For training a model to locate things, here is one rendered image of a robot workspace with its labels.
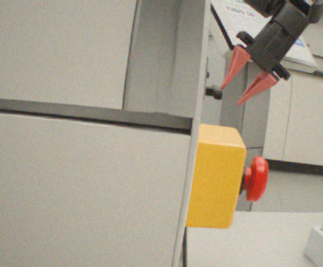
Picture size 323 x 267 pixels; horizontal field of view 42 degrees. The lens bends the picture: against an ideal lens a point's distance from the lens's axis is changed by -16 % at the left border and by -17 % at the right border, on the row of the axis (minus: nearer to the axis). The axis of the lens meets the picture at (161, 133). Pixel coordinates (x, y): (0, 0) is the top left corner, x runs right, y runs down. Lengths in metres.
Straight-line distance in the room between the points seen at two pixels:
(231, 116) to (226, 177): 1.32
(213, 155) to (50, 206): 0.14
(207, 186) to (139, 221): 0.11
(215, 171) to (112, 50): 0.15
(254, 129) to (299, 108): 2.11
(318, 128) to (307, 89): 0.35
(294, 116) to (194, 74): 3.55
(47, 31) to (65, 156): 0.07
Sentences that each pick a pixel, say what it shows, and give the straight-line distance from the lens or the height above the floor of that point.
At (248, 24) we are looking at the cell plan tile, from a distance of 1.60.
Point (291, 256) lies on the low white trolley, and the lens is 0.54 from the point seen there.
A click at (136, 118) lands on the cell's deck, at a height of 0.94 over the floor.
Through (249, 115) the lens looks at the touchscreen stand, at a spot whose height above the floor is 0.74.
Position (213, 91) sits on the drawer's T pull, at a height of 0.91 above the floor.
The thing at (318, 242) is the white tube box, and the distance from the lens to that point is 0.52.
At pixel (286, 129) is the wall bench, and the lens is 3.80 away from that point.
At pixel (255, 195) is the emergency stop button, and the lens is 0.40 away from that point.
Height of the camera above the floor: 0.99
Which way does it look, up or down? 12 degrees down
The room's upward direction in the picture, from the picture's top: 6 degrees clockwise
